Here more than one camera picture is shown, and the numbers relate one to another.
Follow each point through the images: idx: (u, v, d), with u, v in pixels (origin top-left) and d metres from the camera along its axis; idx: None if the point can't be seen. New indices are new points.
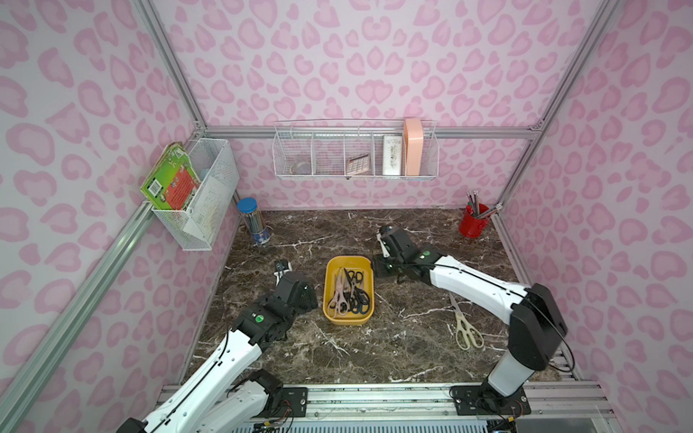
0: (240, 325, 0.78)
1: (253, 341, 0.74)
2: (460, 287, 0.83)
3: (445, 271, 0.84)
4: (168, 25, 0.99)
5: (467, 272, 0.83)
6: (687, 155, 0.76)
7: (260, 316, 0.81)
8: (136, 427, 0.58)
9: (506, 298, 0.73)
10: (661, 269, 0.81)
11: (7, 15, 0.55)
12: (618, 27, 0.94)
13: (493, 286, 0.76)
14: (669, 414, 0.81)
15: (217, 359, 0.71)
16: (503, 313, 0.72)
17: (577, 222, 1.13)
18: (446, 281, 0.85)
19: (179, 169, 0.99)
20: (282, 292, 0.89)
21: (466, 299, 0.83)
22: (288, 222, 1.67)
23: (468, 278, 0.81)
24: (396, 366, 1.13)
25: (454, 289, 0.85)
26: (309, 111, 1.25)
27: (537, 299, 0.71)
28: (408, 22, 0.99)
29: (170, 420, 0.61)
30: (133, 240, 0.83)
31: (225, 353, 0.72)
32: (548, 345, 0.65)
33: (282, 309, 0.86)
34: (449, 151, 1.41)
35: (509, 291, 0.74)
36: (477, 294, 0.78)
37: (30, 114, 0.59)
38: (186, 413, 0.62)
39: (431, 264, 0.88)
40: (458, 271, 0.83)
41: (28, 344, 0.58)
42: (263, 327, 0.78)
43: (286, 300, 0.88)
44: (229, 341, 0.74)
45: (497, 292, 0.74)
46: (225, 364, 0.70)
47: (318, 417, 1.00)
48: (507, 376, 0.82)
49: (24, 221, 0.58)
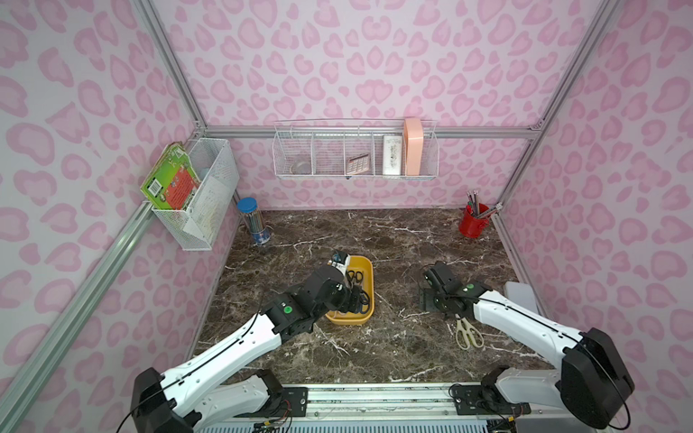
0: (267, 312, 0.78)
1: (276, 331, 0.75)
2: (505, 324, 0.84)
3: (490, 308, 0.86)
4: (168, 25, 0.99)
5: (514, 309, 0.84)
6: (687, 155, 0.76)
7: (288, 307, 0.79)
8: (153, 380, 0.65)
9: (559, 340, 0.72)
10: (661, 268, 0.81)
11: (7, 14, 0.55)
12: (618, 27, 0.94)
13: (543, 327, 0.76)
14: (669, 414, 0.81)
15: (239, 337, 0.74)
16: (556, 356, 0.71)
17: (577, 221, 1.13)
18: (491, 317, 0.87)
19: (179, 169, 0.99)
20: (312, 287, 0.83)
21: (512, 336, 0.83)
22: (288, 222, 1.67)
23: (514, 315, 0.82)
24: (396, 366, 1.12)
25: (499, 326, 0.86)
26: (309, 111, 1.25)
27: (595, 345, 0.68)
28: (408, 22, 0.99)
29: (183, 382, 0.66)
30: (133, 240, 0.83)
31: (248, 334, 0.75)
32: (608, 400, 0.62)
33: (309, 305, 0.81)
34: (449, 151, 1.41)
35: (562, 334, 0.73)
36: (525, 332, 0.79)
37: (29, 114, 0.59)
38: (198, 381, 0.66)
39: (475, 299, 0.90)
40: (504, 308, 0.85)
41: (28, 344, 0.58)
42: (288, 321, 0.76)
43: (314, 297, 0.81)
44: (255, 324, 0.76)
45: (549, 335, 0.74)
46: (244, 344, 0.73)
47: (318, 417, 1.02)
48: (526, 392, 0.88)
49: (24, 221, 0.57)
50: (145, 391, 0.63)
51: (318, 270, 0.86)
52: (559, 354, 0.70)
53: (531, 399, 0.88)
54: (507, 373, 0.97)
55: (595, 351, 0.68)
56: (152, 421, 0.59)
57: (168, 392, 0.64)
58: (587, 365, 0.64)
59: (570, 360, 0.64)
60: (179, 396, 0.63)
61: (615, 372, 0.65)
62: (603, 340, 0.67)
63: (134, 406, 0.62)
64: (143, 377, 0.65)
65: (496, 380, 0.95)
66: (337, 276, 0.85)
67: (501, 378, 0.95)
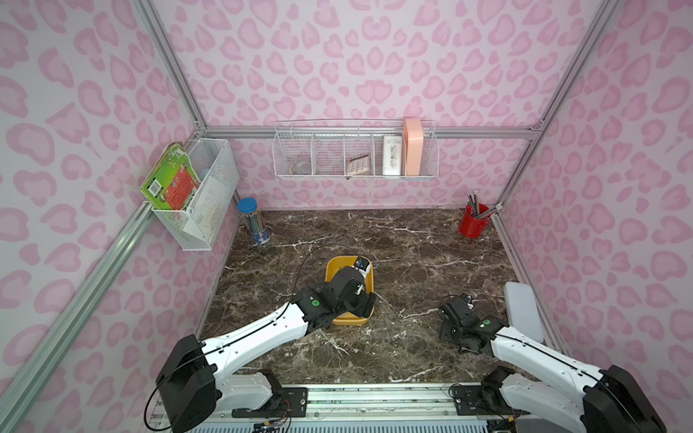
0: (298, 302, 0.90)
1: (305, 318, 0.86)
2: (522, 360, 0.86)
3: (508, 344, 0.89)
4: (168, 25, 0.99)
5: (531, 346, 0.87)
6: (687, 155, 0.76)
7: (316, 300, 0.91)
8: (193, 345, 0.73)
9: (578, 378, 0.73)
10: (661, 268, 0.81)
11: (7, 15, 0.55)
12: (618, 27, 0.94)
13: (562, 364, 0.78)
14: (668, 414, 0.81)
15: (272, 320, 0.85)
16: (575, 393, 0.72)
17: (577, 221, 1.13)
18: (509, 354, 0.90)
19: (179, 169, 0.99)
20: (336, 285, 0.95)
21: (532, 373, 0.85)
22: (288, 223, 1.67)
23: (532, 352, 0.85)
24: (396, 366, 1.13)
25: (517, 360, 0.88)
26: (309, 111, 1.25)
27: (618, 384, 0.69)
28: (408, 22, 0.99)
29: (223, 351, 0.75)
30: (133, 240, 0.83)
31: (281, 317, 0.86)
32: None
33: (333, 301, 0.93)
34: (449, 151, 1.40)
35: (581, 371, 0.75)
36: (545, 370, 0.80)
37: (30, 114, 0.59)
38: (236, 353, 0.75)
39: (494, 335, 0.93)
40: (522, 344, 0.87)
41: (28, 345, 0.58)
42: (316, 312, 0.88)
43: (337, 294, 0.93)
44: (288, 310, 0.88)
45: (568, 372, 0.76)
46: (278, 326, 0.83)
47: (317, 417, 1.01)
48: (535, 407, 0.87)
49: (24, 221, 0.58)
50: (181, 358, 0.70)
51: (342, 271, 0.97)
52: (577, 391, 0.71)
53: (537, 411, 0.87)
54: (513, 382, 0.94)
55: (620, 391, 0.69)
56: (194, 382, 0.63)
57: (210, 358, 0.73)
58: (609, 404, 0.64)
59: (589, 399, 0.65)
60: (218, 363, 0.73)
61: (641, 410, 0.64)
62: (621, 376, 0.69)
63: (168, 372, 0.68)
64: (185, 344, 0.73)
65: (503, 388, 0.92)
66: (358, 277, 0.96)
67: (507, 385, 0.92)
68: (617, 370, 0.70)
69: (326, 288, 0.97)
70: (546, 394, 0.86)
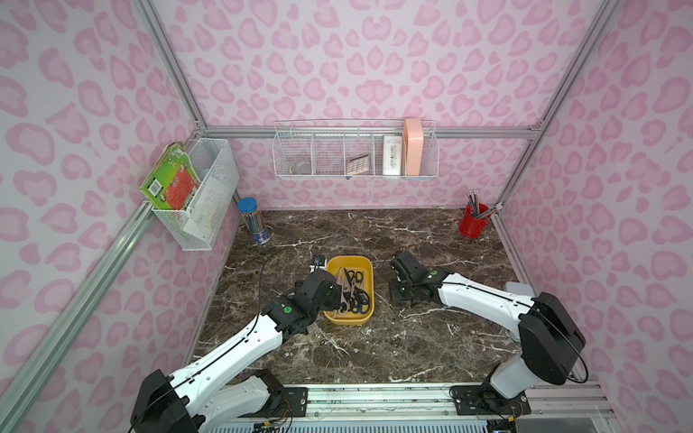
0: (268, 312, 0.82)
1: (278, 328, 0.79)
2: (467, 301, 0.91)
3: (452, 289, 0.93)
4: (168, 25, 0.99)
5: (475, 287, 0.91)
6: (687, 155, 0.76)
7: (287, 307, 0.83)
8: (162, 380, 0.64)
9: (514, 308, 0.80)
10: (661, 269, 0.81)
11: (7, 15, 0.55)
12: (618, 27, 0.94)
13: (500, 299, 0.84)
14: (669, 414, 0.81)
15: (244, 336, 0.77)
16: (512, 323, 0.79)
17: (577, 221, 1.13)
18: (455, 299, 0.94)
19: (179, 169, 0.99)
20: (309, 289, 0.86)
21: (476, 312, 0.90)
22: (288, 222, 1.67)
23: (475, 292, 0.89)
24: (396, 366, 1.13)
25: (464, 304, 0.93)
26: (309, 111, 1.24)
27: (548, 309, 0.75)
28: (408, 22, 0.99)
29: (194, 380, 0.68)
30: (133, 240, 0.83)
31: (252, 332, 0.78)
32: (563, 354, 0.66)
33: (307, 306, 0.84)
34: (449, 151, 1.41)
35: (516, 302, 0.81)
36: (485, 307, 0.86)
37: (30, 114, 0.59)
38: (208, 379, 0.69)
39: (439, 282, 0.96)
40: (466, 287, 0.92)
41: (28, 345, 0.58)
42: (289, 319, 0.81)
43: (311, 298, 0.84)
44: (258, 324, 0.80)
45: (504, 304, 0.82)
46: (250, 343, 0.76)
47: (317, 417, 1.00)
48: (511, 379, 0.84)
49: (24, 221, 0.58)
50: (151, 397, 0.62)
51: (312, 273, 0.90)
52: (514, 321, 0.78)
53: (523, 384, 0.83)
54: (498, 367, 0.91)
55: (549, 315, 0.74)
56: (167, 419, 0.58)
57: (180, 391, 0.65)
58: (541, 326, 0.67)
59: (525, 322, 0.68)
60: (190, 394, 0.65)
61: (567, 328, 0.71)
62: (552, 303, 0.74)
63: (140, 411, 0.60)
64: (152, 379, 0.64)
65: (490, 381, 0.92)
66: (330, 277, 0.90)
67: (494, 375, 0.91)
68: (545, 295, 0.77)
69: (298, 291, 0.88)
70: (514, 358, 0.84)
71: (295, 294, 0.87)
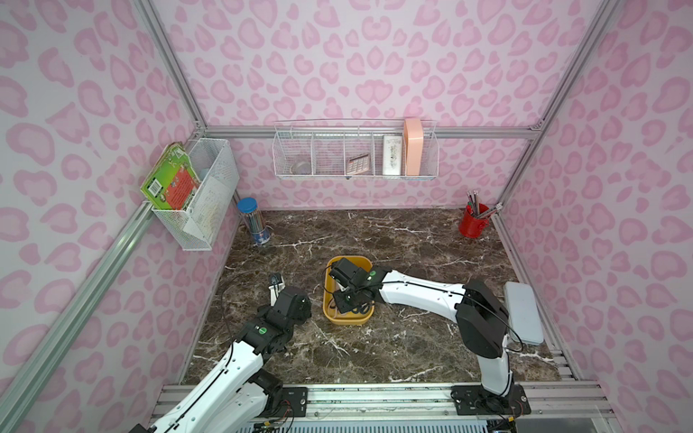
0: (244, 337, 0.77)
1: (256, 352, 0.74)
2: (408, 298, 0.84)
3: (393, 288, 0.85)
4: (168, 25, 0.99)
5: (412, 282, 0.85)
6: (686, 155, 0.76)
7: (263, 327, 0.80)
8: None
9: (449, 299, 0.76)
10: (661, 268, 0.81)
11: (7, 15, 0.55)
12: (618, 27, 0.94)
13: (436, 291, 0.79)
14: (669, 414, 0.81)
15: (223, 367, 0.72)
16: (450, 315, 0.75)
17: (577, 221, 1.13)
18: (397, 297, 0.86)
19: (180, 169, 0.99)
20: (281, 306, 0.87)
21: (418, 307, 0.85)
22: (288, 222, 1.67)
23: (412, 289, 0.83)
24: (396, 366, 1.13)
25: (405, 301, 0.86)
26: (309, 111, 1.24)
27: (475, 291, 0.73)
28: (408, 22, 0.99)
29: (179, 425, 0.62)
30: (133, 240, 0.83)
31: (231, 362, 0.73)
32: (494, 334, 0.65)
33: (281, 322, 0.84)
34: (449, 151, 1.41)
35: (450, 292, 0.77)
36: (424, 301, 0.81)
37: (30, 114, 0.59)
38: (194, 419, 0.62)
39: (380, 285, 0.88)
40: (403, 284, 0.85)
41: (28, 345, 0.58)
42: (266, 339, 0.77)
43: (285, 314, 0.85)
44: (235, 351, 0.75)
45: (441, 297, 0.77)
46: (231, 372, 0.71)
47: (317, 417, 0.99)
48: (491, 373, 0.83)
49: (23, 221, 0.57)
50: None
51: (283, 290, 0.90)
52: (451, 311, 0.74)
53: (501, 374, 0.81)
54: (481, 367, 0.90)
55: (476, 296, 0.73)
56: None
57: None
58: (475, 313, 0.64)
59: (464, 315, 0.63)
60: None
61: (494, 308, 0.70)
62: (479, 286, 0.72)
63: None
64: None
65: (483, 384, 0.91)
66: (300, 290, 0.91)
67: (484, 378, 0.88)
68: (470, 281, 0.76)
69: (270, 311, 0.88)
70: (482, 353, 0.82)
71: (268, 314, 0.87)
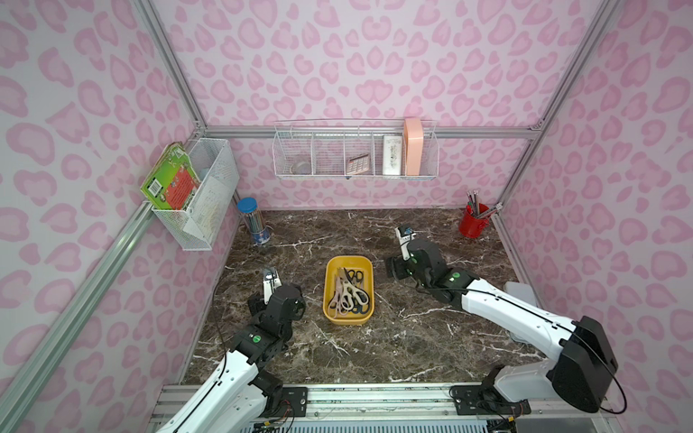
0: (237, 346, 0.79)
1: (250, 361, 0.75)
2: (497, 316, 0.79)
3: (480, 299, 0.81)
4: (169, 25, 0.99)
5: (506, 300, 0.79)
6: (687, 155, 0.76)
7: (256, 336, 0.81)
8: None
9: (552, 330, 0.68)
10: (661, 268, 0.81)
11: (7, 15, 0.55)
12: (618, 26, 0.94)
13: (535, 318, 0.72)
14: (669, 414, 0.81)
15: (217, 379, 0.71)
16: (550, 348, 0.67)
17: (577, 221, 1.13)
18: (479, 308, 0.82)
19: (180, 169, 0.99)
20: (273, 311, 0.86)
21: (503, 327, 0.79)
22: (288, 222, 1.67)
23: (505, 307, 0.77)
24: (396, 366, 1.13)
25: (488, 315, 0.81)
26: (309, 111, 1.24)
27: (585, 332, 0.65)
28: (408, 21, 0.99)
29: None
30: (133, 240, 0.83)
31: (225, 373, 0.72)
32: (598, 386, 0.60)
33: (275, 328, 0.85)
34: (449, 151, 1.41)
35: (556, 325, 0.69)
36: (518, 324, 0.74)
37: (29, 114, 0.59)
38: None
39: (464, 290, 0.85)
40: (495, 299, 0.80)
41: (28, 344, 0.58)
42: (260, 348, 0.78)
43: (278, 318, 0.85)
44: (228, 362, 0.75)
45: (542, 326, 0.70)
46: (225, 383, 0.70)
47: (318, 417, 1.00)
48: (521, 388, 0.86)
49: (23, 221, 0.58)
50: None
51: (275, 292, 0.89)
52: (554, 347, 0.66)
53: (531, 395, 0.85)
54: (503, 373, 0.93)
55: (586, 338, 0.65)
56: None
57: None
58: (585, 359, 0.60)
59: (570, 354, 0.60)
60: None
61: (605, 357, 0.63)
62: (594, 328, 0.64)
63: None
64: None
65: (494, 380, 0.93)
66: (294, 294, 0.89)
67: (500, 379, 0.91)
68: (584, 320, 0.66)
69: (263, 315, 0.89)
70: (527, 370, 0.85)
71: (263, 318, 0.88)
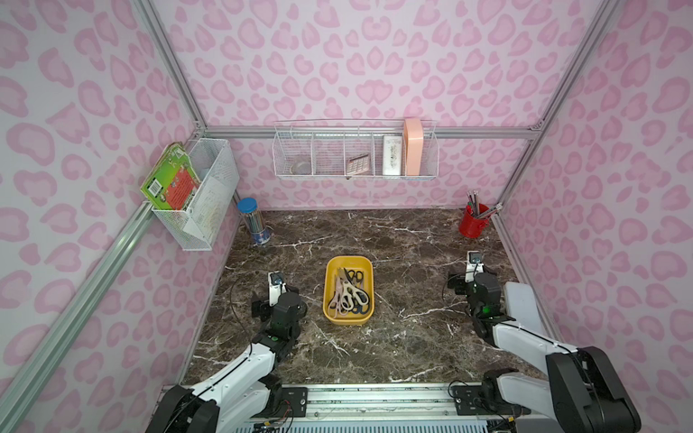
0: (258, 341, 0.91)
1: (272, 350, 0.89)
2: (516, 342, 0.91)
3: (505, 327, 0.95)
4: (168, 25, 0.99)
5: (526, 330, 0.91)
6: (687, 155, 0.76)
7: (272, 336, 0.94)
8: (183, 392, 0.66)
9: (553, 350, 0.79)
10: (661, 268, 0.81)
11: (7, 15, 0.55)
12: (618, 27, 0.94)
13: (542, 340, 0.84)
14: (669, 415, 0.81)
15: (246, 356, 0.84)
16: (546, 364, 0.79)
17: (577, 221, 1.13)
18: (505, 337, 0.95)
19: (179, 169, 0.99)
20: (278, 317, 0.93)
21: (521, 354, 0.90)
22: (288, 222, 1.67)
23: (524, 334, 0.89)
24: (396, 366, 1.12)
25: (512, 345, 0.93)
26: (309, 111, 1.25)
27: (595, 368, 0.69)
28: (408, 22, 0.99)
29: (215, 387, 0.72)
30: (133, 240, 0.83)
31: (253, 354, 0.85)
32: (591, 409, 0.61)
33: (282, 332, 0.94)
34: (449, 151, 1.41)
35: (558, 345, 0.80)
36: (529, 346, 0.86)
37: (30, 114, 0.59)
38: (227, 386, 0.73)
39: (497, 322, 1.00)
40: (517, 327, 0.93)
41: (28, 345, 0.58)
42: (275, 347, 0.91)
43: (285, 324, 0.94)
44: (254, 348, 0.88)
45: (546, 345, 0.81)
46: (253, 361, 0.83)
47: (318, 417, 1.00)
48: (522, 394, 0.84)
49: (24, 221, 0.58)
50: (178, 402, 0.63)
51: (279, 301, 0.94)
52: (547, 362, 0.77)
53: (528, 403, 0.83)
54: (512, 374, 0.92)
55: (595, 376, 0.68)
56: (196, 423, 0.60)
57: (205, 396, 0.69)
58: (572, 370, 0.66)
59: (554, 360, 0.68)
60: (217, 397, 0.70)
61: (611, 392, 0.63)
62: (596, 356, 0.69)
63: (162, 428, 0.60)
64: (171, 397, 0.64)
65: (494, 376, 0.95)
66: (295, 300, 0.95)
67: (504, 374, 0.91)
68: (593, 348, 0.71)
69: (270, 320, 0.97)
70: (538, 382, 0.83)
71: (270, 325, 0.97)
